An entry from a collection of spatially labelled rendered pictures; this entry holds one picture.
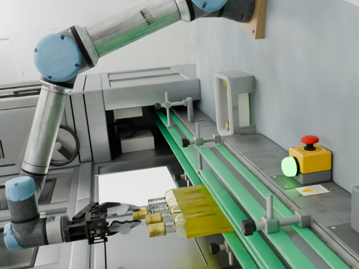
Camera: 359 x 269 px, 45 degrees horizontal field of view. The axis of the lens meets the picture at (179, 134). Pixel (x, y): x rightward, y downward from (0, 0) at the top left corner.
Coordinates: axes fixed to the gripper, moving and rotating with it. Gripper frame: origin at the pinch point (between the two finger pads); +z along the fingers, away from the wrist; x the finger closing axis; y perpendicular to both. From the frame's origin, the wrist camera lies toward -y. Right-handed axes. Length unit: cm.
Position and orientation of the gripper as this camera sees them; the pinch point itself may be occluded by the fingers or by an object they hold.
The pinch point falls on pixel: (135, 214)
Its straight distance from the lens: 128.1
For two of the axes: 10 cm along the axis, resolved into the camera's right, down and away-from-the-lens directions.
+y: 1.8, 2.3, -9.6
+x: -0.8, -9.7, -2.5
